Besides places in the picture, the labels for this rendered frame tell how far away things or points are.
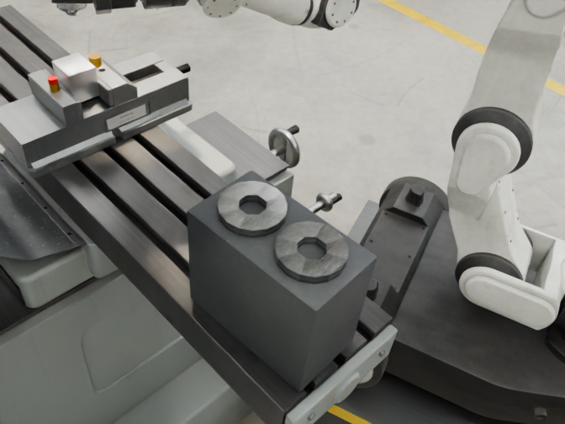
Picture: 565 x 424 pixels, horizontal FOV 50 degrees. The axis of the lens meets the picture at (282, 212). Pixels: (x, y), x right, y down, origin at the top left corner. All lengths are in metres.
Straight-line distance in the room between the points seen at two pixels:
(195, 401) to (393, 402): 0.52
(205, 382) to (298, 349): 0.95
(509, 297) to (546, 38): 0.56
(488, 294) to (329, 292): 0.71
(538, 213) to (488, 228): 1.40
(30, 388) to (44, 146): 0.49
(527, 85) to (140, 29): 2.64
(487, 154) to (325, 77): 2.08
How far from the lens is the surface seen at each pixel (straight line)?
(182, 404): 1.68
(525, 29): 1.06
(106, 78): 1.17
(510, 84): 1.13
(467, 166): 1.18
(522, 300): 1.37
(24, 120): 1.17
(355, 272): 0.74
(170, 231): 1.02
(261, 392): 0.86
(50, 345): 1.28
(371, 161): 2.68
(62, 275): 1.18
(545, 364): 1.47
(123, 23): 3.55
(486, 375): 1.40
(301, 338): 0.76
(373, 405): 1.49
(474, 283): 1.37
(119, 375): 1.54
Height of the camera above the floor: 1.69
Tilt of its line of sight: 45 degrees down
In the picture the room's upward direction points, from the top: 7 degrees clockwise
